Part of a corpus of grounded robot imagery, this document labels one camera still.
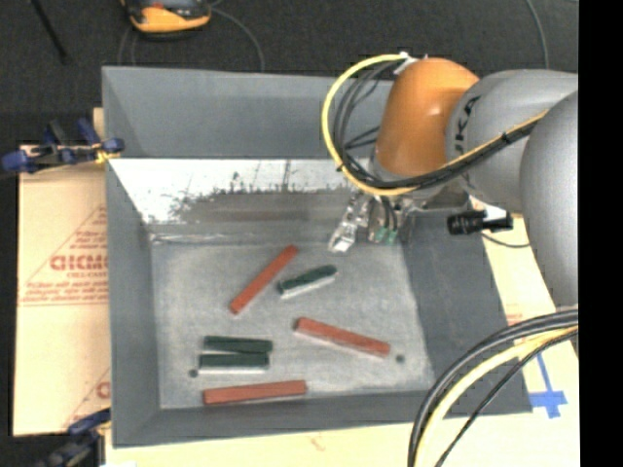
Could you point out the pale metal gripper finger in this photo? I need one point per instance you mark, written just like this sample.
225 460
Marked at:
354 211
342 240

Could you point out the dark green flat block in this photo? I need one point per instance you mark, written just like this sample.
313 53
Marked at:
307 279
233 361
237 344

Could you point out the red-brown flat block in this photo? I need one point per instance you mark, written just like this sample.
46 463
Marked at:
254 391
264 279
340 337

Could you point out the grey metal bin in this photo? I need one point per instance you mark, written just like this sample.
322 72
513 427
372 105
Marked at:
204 261

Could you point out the brown cardboard board red print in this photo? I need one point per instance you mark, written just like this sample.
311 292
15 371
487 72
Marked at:
58 270

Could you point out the black cylinder on white bracket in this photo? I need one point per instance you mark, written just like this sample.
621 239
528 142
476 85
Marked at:
466 224

